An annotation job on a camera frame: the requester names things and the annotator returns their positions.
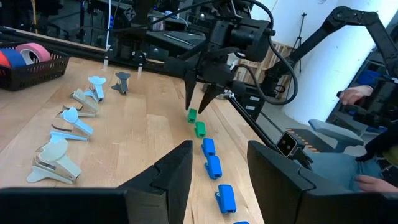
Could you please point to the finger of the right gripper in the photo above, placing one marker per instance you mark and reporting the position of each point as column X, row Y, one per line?
column 189, row 87
column 211, row 93

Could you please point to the red tape roll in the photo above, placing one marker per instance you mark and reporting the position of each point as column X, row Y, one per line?
column 3, row 60

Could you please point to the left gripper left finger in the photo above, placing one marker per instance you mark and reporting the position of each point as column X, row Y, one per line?
column 155, row 199

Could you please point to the small black depth camera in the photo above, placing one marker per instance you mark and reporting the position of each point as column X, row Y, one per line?
column 287, row 143

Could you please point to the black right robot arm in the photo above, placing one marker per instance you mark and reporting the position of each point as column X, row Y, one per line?
column 143, row 12

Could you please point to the person's hand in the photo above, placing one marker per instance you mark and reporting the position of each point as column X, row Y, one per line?
column 354, row 93
column 373, row 183

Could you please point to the pink tape roll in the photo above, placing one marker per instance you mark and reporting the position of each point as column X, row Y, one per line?
column 38, row 49

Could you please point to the dark grey staple remover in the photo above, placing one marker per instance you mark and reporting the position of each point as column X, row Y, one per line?
column 123, row 79

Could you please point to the blue stapler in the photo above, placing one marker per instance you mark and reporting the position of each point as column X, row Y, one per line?
column 208, row 146
column 213, row 166
column 226, row 198
column 241, row 222

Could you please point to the green stapler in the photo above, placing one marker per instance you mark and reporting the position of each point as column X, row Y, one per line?
column 200, row 129
column 191, row 115

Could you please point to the light blue staple remover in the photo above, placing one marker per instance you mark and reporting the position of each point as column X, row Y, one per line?
column 73, row 116
column 98, row 82

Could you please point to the person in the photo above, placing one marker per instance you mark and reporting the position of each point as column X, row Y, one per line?
column 342, row 168

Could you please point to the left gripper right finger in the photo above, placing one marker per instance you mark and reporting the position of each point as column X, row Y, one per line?
column 280, row 193

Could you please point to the black plastic mesh basket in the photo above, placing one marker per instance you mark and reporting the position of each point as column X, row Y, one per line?
column 34, row 74

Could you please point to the black power box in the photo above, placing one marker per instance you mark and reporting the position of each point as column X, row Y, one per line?
column 253, row 105

